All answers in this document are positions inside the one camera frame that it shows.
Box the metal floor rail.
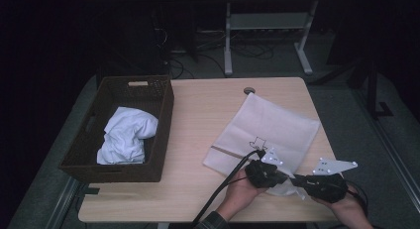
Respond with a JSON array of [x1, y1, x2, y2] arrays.
[[44, 176, 81, 229], [352, 89, 420, 211]]

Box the black metal stand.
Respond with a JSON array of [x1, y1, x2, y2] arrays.
[[359, 55, 394, 120]]

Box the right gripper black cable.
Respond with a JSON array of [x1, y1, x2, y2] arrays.
[[345, 178, 369, 217]]

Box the black floor cables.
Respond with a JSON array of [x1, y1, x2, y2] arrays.
[[155, 26, 275, 80]]

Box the black tape strip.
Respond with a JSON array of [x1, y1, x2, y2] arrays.
[[81, 186, 101, 196]]

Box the white zippered laundry bag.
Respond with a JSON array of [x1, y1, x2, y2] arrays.
[[202, 92, 322, 201]]

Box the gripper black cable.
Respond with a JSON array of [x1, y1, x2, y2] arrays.
[[345, 178, 369, 217], [190, 149, 267, 229]]

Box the person's left hand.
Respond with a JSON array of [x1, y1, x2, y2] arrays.
[[216, 168, 269, 221]]

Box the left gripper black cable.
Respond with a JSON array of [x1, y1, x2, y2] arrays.
[[190, 149, 267, 229]]

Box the person's right hand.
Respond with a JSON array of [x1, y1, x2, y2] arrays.
[[312, 185, 368, 229]]

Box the brown wicker basket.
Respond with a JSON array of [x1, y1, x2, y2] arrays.
[[58, 74, 175, 184]]

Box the white garment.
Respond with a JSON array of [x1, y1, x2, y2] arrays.
[[96, 106, 159, 166]]

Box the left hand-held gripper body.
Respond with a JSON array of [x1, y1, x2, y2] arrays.
[[245, 148, 289, 189]]

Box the white metal desk frame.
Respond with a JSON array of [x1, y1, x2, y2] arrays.
[[211, 0, 320, 76]]

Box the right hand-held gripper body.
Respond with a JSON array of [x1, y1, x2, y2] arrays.
[[296, 158, 359, 204]]

